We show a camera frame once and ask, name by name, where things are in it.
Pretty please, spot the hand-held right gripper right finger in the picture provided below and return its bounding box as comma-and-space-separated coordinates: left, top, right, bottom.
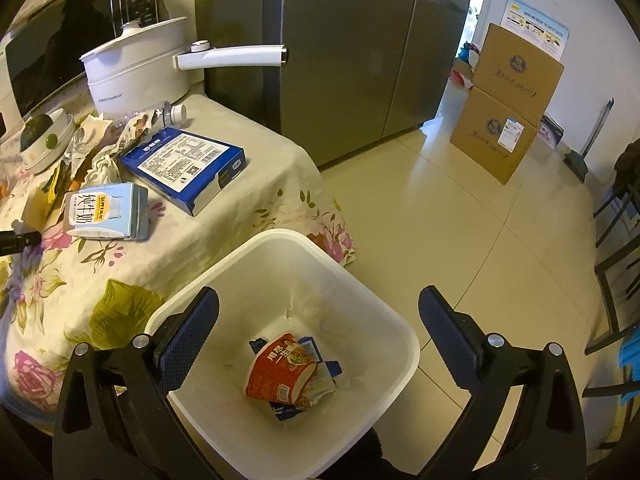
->
418, 285, 587, 480

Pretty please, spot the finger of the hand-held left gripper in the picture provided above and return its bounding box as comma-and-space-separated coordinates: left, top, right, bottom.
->
0, 229, 44, 258

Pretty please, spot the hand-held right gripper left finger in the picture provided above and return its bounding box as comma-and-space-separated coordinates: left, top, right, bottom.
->
52, 286, 236, 480

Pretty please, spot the orange peel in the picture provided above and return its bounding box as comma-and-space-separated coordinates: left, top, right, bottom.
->
22, 160, 71, 231

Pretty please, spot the light blue milk carton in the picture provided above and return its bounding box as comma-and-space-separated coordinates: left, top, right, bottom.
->
62, 182, 150, 241

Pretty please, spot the white plastic trash bin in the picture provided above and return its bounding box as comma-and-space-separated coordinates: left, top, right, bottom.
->
144, 229, 420, 478

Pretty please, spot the red instant noodle cup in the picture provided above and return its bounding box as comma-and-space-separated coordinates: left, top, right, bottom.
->
244, 333, 321, 409

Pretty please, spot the white bowl with avocado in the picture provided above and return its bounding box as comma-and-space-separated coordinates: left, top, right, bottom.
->
17, 108, 76, 171

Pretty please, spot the dark green avocado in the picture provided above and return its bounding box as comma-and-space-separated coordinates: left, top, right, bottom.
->
20, 114, 56, 151

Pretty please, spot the floral tablecloth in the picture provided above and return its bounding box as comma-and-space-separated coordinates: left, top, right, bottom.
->
0, 92, 357, 426

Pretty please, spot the blue flat cardboard box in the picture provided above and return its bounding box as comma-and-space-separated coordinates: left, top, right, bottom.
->
118, 127, 247, 217

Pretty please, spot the black metal chair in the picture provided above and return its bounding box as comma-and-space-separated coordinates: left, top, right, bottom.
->
582, 140, 640, 411

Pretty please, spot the blue cloth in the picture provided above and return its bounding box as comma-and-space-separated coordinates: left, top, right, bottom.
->
617, 339, 640, 380

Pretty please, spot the black microwave oven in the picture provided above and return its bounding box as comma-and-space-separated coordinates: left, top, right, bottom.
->
0, 0, 171, 117

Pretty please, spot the clear plastic bottle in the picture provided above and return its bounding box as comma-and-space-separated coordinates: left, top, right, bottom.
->
115, 102, 188, 133

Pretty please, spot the brown cardboard box white label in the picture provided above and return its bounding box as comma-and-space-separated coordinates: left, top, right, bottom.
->
449, 85, 542, 186

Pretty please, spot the blue printed box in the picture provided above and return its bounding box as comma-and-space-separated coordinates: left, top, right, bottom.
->
539, 112, 565, 149

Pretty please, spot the grey refrigerator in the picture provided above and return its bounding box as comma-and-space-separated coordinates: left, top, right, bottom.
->
194, 0, 476, 168

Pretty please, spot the white electric pot with handle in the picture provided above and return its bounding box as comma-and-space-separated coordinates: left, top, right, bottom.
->
80, 16, 290, 113

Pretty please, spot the grey dustpan with handle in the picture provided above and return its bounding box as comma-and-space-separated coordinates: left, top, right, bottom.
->
565, 97, 616, 183

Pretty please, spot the wall poster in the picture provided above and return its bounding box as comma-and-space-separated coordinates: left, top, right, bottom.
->
500, 0, 571, 58

